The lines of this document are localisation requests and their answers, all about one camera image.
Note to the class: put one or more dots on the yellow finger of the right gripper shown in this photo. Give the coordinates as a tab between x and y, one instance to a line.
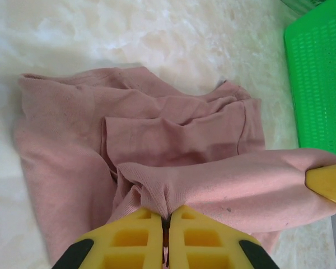
330	182

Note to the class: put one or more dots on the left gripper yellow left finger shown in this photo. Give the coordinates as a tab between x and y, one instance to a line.
128	241

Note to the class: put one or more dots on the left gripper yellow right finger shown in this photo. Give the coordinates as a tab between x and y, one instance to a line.
207	243

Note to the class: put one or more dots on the pink t-shirt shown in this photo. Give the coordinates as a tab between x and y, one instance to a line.
72	140

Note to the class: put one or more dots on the green plastic basket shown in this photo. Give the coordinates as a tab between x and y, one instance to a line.
319	84

